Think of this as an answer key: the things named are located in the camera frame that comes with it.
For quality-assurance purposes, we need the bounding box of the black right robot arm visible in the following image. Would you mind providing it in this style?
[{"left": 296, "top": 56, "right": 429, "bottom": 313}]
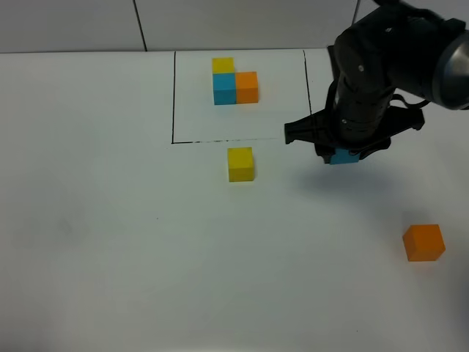
[{"left": 284, "top": 1, "right": 468, "bottom": 164}]

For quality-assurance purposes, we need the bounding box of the blue template block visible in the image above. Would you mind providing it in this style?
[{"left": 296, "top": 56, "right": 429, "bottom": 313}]
[{"left": 213, "top": 73, "right": 237, "bottom": 105}]

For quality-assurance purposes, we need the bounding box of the yellow template block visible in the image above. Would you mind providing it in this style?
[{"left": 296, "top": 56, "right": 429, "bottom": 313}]
[{"left": 212, "top": 57, "right": 235, "bottom": 74}]

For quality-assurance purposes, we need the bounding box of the orange template block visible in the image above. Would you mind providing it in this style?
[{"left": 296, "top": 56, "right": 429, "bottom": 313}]
[{"left": 235, "top": 71, "right": 259, "bottom": 104}]

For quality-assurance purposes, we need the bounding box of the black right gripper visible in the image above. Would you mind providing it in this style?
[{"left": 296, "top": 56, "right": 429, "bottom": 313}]
[{"left": 284, "top": 106, "right": 425, "bottom": 164}]

